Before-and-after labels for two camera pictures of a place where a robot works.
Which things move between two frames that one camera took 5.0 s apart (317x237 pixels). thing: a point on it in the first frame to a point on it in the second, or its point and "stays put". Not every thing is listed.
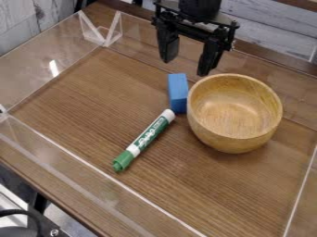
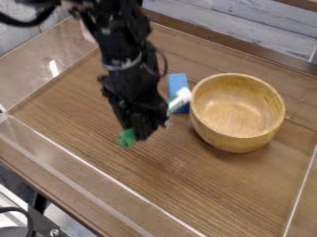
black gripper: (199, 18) to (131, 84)
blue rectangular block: (178, 93) stays put
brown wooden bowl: (234, 112) stays put
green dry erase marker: (140, 144) to (128, 133)
